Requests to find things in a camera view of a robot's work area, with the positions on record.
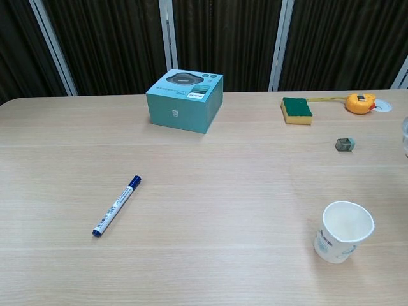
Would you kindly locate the transparent plastic bottle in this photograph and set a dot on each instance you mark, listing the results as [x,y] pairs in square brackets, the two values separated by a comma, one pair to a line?
[405,137]

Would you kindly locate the white paper cup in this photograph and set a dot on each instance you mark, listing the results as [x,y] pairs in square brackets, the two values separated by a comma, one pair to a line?
[345,236]

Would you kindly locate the teal speaker box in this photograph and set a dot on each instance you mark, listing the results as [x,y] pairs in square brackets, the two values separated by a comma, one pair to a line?
[181,108]

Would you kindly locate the green yellow sponge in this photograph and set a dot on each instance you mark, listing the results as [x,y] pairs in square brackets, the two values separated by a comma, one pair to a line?
[296,110]

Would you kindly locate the blue white marker pen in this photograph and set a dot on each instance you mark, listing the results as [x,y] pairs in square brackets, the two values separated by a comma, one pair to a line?
[116,207]

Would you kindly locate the orange tape measure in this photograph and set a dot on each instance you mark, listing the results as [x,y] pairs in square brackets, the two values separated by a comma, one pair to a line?
[360,103]

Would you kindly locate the white round table grommet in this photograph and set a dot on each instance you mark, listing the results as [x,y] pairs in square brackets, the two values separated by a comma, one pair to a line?
[384,106]

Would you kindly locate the grey screen frame post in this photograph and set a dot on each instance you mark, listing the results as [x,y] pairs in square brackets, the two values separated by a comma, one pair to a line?
[52,48]
[169,35]
[401,76]
[280,44]

